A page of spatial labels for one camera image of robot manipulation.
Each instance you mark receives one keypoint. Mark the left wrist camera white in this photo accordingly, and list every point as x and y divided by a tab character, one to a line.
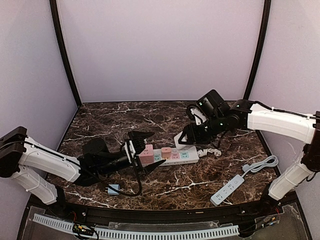
130	151

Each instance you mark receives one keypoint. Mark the white cube socket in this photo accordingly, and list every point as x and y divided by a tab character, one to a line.
179	141

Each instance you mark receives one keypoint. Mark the black front rail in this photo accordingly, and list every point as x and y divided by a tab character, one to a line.
239	213

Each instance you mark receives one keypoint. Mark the left black frame post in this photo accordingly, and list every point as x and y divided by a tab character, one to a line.
63	51

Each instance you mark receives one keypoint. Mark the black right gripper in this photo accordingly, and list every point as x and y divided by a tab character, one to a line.
191	132

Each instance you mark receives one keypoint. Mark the blue usb charger plug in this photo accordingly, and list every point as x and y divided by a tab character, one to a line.
114	190

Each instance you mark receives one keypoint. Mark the white multicolour power strip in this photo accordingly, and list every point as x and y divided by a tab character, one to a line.
178	157

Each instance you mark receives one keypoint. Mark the light blue cable duct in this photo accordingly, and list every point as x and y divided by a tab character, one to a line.
123	231

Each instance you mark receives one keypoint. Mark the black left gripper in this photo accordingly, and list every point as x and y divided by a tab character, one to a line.
123	159

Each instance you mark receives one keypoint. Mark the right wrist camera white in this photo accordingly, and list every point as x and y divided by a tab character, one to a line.
195	114

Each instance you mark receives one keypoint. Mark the pink cube socket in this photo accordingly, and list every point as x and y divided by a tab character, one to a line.
147	155

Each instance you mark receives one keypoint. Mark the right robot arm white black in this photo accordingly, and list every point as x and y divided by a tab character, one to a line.
212	115

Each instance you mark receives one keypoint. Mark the small circuit board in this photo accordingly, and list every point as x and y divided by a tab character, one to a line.
82	229

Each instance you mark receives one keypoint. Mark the black frame post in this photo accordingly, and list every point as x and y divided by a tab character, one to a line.
63	51
259	48

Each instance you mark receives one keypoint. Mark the light blue power strip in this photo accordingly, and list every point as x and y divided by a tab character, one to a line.
223	193

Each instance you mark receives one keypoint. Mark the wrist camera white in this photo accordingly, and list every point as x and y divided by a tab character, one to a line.
195	114
130	151

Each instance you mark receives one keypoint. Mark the right black frame post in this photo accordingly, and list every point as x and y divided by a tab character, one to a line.
259	48

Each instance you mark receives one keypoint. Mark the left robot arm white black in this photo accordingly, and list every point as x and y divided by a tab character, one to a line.
20	155

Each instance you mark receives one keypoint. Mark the pink usb charger plug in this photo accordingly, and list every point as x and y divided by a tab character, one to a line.
166	152

